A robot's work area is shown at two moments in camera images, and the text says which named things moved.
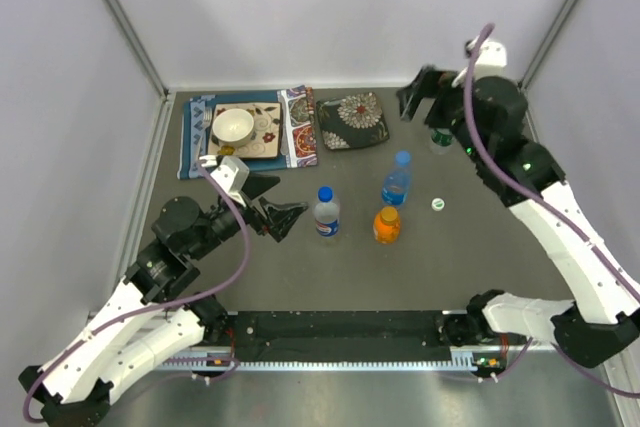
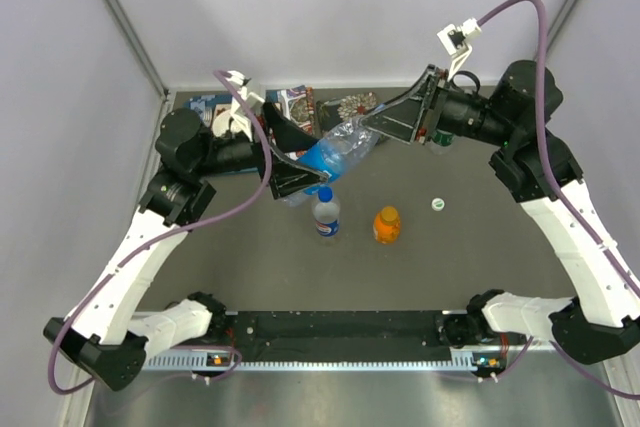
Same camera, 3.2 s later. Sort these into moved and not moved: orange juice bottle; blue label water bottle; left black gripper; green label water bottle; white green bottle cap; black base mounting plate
Moved: left black gripper; blue label water bottle
Not moved: black base mounting plate; green label water bottle; orange juice bottle; white green bottle cap
